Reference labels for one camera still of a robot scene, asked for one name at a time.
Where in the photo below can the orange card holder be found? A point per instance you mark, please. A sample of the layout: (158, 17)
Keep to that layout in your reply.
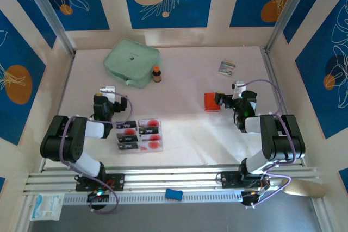
(210, 103)

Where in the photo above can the black vip card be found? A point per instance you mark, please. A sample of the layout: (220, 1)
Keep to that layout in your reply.
(149, 130)
(126, 125)
(128, 146)
(127, 139)

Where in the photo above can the white card red circle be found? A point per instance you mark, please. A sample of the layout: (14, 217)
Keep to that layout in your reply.
(150, 137)
(149, 122)
(151, 145)

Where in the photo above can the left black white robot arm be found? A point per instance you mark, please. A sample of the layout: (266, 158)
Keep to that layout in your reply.
(62, 139)

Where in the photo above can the small printed paper packet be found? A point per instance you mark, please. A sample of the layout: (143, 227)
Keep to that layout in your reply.
(226, 67)

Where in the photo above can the brown bottle orange cap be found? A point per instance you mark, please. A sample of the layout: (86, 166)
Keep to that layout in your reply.
(156, 75)

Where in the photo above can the mint green zip pouch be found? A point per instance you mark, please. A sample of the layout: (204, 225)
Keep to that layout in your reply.
(130, 58)

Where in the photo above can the left black controller board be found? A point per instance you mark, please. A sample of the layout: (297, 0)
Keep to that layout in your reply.
(98, 196)

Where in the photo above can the black controller board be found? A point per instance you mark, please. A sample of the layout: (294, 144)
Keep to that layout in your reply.
(98, 196)
(248, 198)

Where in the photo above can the right black controller board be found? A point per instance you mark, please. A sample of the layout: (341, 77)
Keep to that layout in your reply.
(248, 198)

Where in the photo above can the blue bone-shaped sponge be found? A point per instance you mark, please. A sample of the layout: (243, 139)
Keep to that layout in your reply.
(173, 194)

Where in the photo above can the gold oval pad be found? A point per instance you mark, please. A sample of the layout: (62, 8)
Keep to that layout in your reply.
(304, 188)

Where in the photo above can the white blue gauze packet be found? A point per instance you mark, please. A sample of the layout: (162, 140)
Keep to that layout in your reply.
(46, 206)

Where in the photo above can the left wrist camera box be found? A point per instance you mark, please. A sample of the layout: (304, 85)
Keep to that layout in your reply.
(107, 90)

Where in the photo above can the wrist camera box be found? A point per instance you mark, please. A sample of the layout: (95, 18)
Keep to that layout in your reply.
(107, 90)
(239, 86)

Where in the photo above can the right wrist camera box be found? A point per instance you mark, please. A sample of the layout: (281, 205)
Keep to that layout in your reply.
(239, 86)

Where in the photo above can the aluminium side rail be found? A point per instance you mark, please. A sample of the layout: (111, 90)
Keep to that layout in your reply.
(270, 69)
(66, 80)

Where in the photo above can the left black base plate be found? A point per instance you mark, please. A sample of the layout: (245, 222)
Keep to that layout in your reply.
(118, 181)

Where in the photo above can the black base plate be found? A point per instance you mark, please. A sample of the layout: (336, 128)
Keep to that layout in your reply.
(229, 179)
(118, 181)

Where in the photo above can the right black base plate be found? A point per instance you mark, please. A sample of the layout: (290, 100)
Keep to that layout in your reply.
(229, 179)

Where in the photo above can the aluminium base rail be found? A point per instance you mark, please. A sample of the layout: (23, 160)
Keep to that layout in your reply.
(174, 177)

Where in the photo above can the aluminium frame post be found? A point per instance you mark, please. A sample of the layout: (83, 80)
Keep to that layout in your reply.
(49, 12)
(288, 12)

